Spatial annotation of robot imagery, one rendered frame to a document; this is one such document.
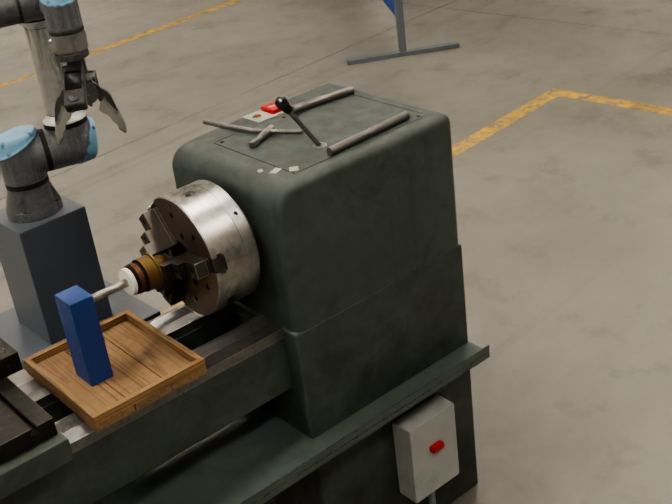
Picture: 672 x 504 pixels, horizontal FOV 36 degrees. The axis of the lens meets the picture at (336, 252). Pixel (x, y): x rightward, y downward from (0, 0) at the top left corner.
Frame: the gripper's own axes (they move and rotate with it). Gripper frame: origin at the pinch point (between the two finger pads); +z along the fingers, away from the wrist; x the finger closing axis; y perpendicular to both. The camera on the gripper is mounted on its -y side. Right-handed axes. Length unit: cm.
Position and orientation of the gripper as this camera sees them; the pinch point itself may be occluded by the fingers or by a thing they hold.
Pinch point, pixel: (93, 140)
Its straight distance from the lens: 239.6
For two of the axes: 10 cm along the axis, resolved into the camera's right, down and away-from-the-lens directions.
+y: -1.8, -4.4, 8.8
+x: -9.8, 1.9, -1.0
